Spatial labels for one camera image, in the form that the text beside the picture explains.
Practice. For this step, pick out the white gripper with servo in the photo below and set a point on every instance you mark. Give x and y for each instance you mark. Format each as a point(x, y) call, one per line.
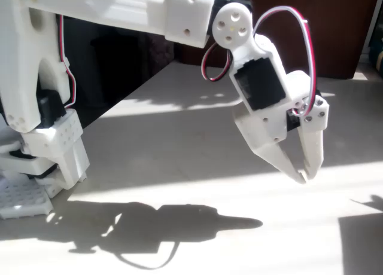
point(267, 136)

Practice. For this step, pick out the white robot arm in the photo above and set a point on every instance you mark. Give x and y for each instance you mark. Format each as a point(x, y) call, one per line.
point(89, 6)

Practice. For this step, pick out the white perforated base plate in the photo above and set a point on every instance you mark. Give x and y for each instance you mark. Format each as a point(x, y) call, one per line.
point(21, 197)

